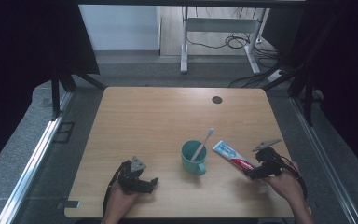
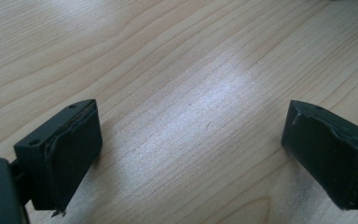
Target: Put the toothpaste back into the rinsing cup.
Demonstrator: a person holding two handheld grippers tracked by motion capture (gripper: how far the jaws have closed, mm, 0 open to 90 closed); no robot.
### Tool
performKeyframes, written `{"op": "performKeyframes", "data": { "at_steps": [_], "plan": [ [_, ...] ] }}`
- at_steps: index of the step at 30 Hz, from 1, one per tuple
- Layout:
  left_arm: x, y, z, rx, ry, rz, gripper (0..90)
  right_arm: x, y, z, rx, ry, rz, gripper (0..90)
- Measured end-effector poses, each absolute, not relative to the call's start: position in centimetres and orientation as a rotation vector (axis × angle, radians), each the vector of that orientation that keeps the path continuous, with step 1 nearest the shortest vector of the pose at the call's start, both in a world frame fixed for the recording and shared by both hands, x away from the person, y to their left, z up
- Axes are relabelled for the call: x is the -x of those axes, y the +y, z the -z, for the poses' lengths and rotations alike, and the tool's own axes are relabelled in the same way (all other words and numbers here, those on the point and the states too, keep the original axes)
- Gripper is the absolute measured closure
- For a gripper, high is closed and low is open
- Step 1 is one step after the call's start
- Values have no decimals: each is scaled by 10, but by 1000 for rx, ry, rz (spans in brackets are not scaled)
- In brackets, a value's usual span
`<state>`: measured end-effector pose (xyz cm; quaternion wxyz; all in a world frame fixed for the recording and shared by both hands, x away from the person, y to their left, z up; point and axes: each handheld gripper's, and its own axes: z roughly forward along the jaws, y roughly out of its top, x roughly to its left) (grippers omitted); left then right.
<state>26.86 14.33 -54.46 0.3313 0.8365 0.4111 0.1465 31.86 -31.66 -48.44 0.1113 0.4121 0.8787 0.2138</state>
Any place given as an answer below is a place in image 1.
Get person's left hand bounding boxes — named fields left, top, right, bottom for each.
left=104, top=180, right=142, bottom=218

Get teal cup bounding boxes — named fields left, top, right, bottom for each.
left=180, top=139, right=208, bottom=177

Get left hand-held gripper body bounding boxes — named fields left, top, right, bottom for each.
left=117, top=155, right=147, bottom=194

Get person's right hand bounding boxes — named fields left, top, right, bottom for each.
left=263, top=161, right=303, bottom=203

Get white red toothpaste tube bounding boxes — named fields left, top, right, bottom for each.
left=212, top=139, right=257, bottom=172

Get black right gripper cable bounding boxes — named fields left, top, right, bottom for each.
left=278, top=154, right=309, bottom=201

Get black metal stand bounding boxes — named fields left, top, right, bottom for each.
left=262, top=66, right=317, bottom=127
left=50, top=66, right=107, bottom=121

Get black curtain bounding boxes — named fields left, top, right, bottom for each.
left=262, top=0, right=358, bottom=181
left=0, top=0, right=101, bottom=179

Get grey table corner bracket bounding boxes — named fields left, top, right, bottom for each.
left=55, top=200, right=81, bottom=210

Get black floor cables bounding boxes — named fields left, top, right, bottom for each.
left=186, top=7, right=282, bottom=89

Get white desk frame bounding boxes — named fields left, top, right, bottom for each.
left=180, top=6, right=269, bottom=75

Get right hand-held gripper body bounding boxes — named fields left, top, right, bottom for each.
left=252, top=138, right=286, bottom=179

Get pink toothbrush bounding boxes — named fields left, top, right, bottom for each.
left=190, top=127, right=215, bottom=162

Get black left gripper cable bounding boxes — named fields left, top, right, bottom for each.
left=102, top=167, right=124, bottom=217

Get aluminium floor rail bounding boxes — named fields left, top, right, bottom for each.
left=0, top=90, right=75, bottom=224
left=290, top=96, right=358, bottom=224

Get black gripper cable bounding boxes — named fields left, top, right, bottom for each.
left=102, top=167, right=124, bottom=217
left=278, top=154, right=309, bottom=201

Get white power strip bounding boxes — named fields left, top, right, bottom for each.
left=267, top=69, right=285, bottom=83

